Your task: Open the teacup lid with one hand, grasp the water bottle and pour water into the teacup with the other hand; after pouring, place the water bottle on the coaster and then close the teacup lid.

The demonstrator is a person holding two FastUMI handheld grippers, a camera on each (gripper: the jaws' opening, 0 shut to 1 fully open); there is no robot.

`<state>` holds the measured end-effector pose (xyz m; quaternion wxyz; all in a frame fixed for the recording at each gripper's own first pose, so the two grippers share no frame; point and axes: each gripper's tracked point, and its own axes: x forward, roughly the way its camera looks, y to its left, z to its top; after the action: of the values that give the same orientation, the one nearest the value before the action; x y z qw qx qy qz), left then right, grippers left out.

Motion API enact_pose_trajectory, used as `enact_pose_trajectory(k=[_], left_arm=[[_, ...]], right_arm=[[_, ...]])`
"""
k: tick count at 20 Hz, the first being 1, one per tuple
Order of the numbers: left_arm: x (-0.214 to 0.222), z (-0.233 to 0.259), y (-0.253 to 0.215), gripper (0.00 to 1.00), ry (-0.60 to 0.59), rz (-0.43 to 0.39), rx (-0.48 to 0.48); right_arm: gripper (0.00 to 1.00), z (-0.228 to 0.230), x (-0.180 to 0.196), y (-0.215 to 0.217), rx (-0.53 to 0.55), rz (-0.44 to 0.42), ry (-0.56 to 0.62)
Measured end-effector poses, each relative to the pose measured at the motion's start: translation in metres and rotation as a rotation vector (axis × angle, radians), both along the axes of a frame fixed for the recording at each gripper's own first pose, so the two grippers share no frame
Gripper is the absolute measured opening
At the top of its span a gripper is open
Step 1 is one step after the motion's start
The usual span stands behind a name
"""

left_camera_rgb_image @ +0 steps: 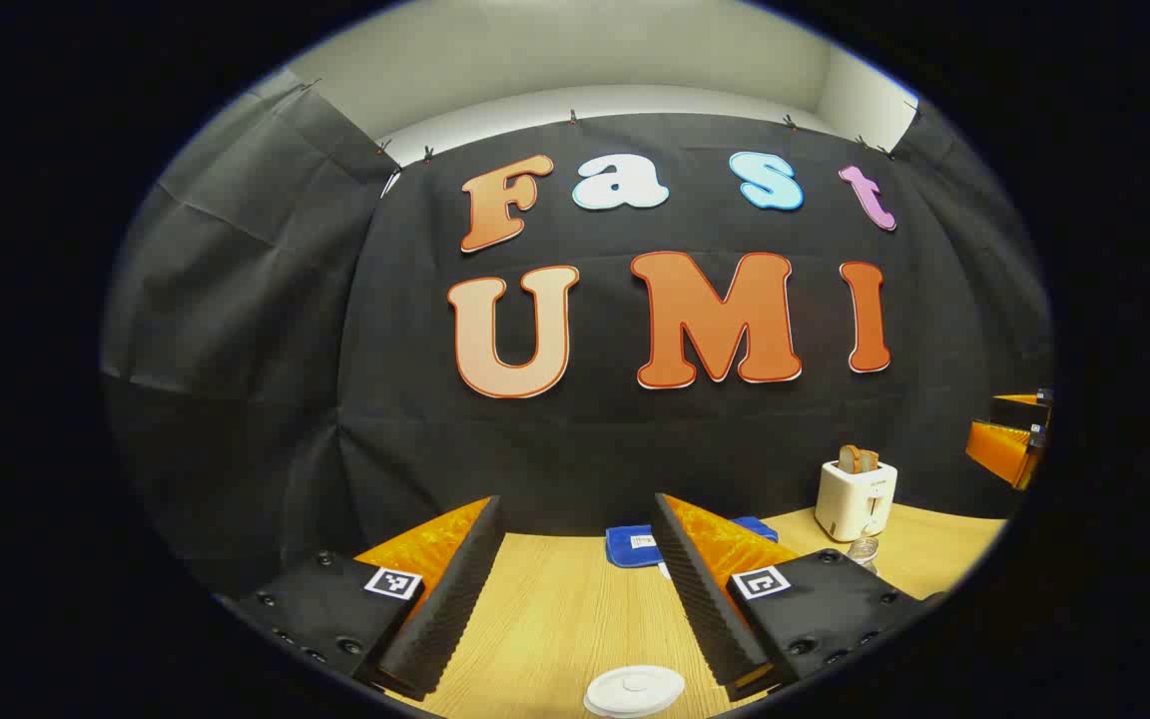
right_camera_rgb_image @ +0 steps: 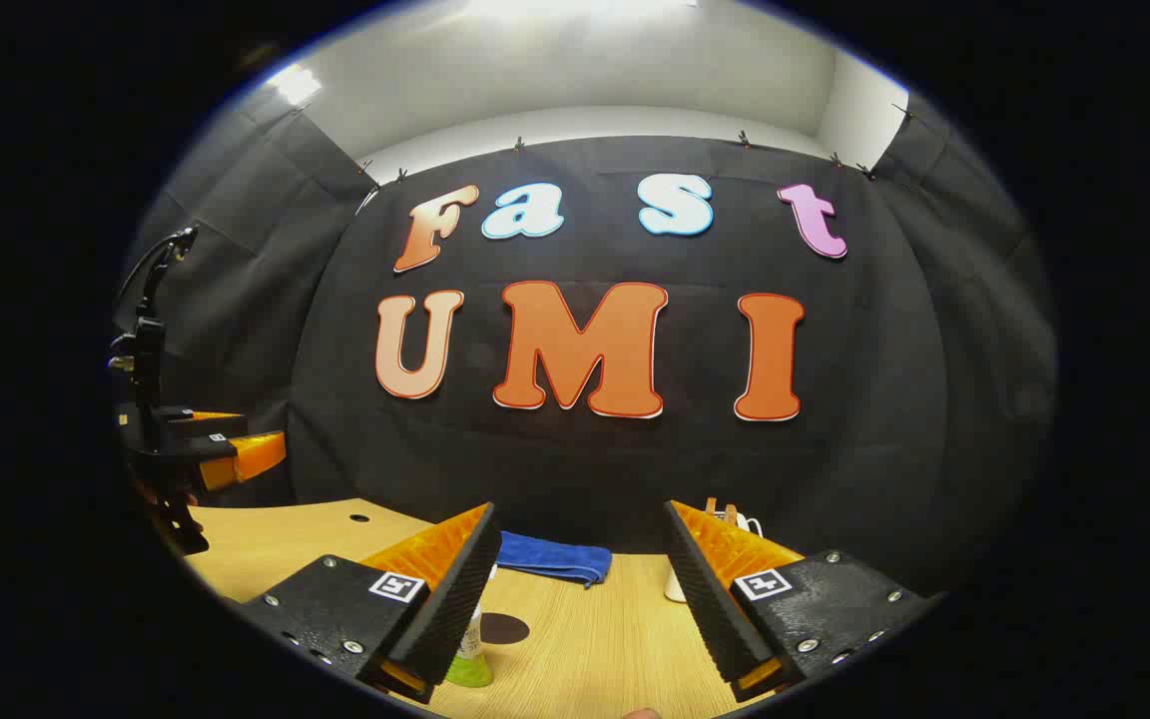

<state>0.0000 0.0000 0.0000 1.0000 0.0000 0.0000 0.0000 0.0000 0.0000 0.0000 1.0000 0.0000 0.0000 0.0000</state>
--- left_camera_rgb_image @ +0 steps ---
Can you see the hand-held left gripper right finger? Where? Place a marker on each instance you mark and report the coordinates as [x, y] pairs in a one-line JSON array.
[[705, 609]]

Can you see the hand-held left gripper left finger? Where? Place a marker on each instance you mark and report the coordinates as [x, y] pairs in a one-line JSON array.
[[445, 619]]

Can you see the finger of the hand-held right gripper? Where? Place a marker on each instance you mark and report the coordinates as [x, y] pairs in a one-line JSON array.
[[1022, 411], [999, 447]]

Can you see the clear water bottle white label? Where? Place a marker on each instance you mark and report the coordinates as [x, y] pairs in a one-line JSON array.
[[862, 551]]

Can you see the blue folded cloth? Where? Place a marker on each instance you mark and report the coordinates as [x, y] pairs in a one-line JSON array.
[[625, 547]]

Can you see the toasted bread slice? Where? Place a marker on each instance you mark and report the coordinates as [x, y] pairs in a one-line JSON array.
[[849, 458], [869, 461]]

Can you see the white toaster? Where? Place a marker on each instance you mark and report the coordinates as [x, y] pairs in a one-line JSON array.
[[855, 504]]

